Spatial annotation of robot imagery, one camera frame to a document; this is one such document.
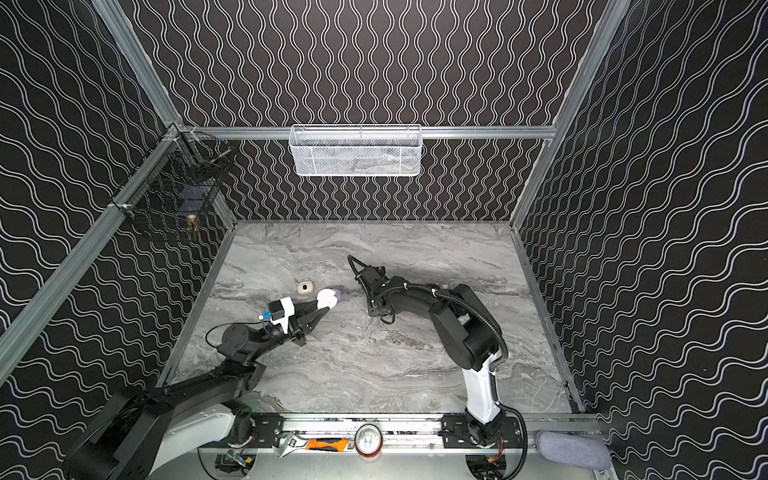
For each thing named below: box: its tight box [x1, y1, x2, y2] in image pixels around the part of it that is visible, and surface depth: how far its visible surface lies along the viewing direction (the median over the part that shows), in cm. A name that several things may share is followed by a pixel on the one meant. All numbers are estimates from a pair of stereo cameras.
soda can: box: [354, 424, 383, 457], surface depth 65 cm
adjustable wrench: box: [272, 432, 307, 458], surface depth 73 cm
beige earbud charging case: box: [297, 281, 314, 295], surface depth 102 cm
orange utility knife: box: [305, 438, 348, 453], surface depth 73 cm
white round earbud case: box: [316, 288, 338, 309], surface depth 72 cm
